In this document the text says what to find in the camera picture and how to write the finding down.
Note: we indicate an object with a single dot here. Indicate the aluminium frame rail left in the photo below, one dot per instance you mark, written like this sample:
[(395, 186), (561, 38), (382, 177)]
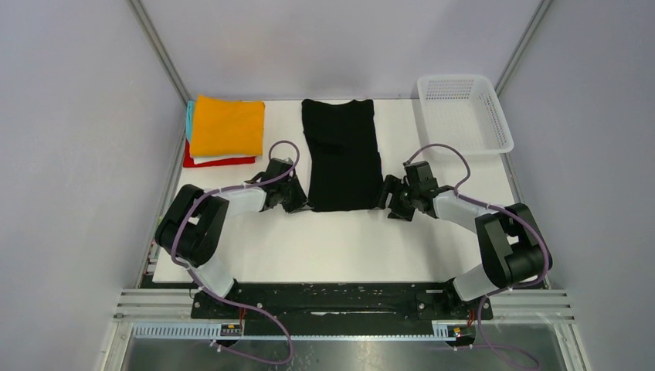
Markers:
[(151, 34)]

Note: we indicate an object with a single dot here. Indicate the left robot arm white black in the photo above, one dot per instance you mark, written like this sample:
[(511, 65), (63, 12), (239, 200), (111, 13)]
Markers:
[(191, 228)]

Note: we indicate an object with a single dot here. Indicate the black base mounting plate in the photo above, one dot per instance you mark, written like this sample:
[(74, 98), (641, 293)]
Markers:
[(331, 309)]

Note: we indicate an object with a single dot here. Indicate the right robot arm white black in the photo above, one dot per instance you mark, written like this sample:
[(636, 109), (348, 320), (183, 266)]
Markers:
[(512, 250)]

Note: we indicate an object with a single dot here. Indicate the folded orange t shirt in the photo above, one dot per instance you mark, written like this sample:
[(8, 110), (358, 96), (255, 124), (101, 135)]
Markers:
[(224, 127)]

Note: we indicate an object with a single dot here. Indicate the aluminium frame rail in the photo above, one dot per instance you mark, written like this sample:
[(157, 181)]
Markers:
[(528, 34), (151, 34)]

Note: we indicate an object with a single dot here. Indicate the folded cyan t shirt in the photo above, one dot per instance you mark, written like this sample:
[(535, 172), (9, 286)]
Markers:
[(190, 109)]

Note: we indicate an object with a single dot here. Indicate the aluminium frame rail right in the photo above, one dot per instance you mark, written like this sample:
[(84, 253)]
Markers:
[(528, 34)]

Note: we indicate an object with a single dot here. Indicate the white plastic basket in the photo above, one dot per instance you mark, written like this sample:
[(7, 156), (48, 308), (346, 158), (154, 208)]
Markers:
[(464, 112)]

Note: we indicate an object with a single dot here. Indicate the black t shirt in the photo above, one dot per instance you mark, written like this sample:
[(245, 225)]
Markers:
[(346, 167)]

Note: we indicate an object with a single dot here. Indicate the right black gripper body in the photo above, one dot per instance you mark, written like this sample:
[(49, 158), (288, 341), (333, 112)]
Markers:
[(403, 200)]

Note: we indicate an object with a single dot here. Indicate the folded red t shirt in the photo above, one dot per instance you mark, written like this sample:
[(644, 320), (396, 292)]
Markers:
[(204, 162)]

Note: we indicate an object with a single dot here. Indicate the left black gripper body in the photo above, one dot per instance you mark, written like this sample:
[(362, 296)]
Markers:
[(292, 199)]

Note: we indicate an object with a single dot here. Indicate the folded white t shirt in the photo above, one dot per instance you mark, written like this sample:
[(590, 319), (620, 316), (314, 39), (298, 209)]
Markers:
[(215, 158)]

